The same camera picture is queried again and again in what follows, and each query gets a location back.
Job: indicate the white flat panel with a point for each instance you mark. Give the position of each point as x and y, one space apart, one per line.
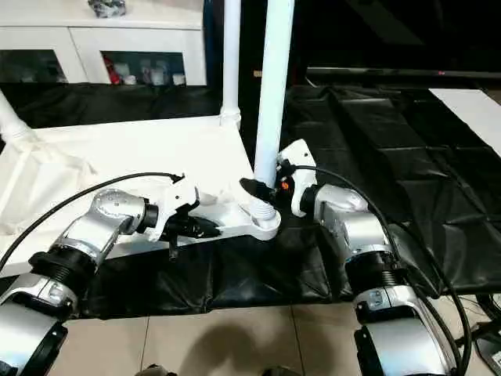
473 117

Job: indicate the dark brown round object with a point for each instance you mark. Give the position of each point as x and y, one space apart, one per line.
280 371
156 371

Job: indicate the black glossy mat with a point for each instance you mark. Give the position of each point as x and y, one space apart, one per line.
391 156

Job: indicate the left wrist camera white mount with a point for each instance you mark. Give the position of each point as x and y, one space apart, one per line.
176 199

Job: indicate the red white bottle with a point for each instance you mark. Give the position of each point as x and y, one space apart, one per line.
113 73

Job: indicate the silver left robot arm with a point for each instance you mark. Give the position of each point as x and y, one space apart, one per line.
105 211

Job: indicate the black horizontal bar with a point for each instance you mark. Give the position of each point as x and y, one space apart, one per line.
411 73

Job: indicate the white glass-door cabinet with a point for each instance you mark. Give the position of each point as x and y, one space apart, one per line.
117 35

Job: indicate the small white jar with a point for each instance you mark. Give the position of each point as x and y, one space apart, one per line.
179 79

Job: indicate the white plastic table leg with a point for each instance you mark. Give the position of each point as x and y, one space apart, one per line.
9 117
231 58
274 78

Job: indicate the black backdrop cloth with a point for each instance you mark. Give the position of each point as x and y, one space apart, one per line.
372 31

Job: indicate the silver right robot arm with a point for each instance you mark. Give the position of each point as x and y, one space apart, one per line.
352 235

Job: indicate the small yellow label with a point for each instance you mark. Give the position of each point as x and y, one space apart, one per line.
257 73

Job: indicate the dark round stand base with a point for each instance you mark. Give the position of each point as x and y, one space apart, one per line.
489 346

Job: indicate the dark object on cabinet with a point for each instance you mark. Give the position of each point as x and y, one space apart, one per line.
107 8

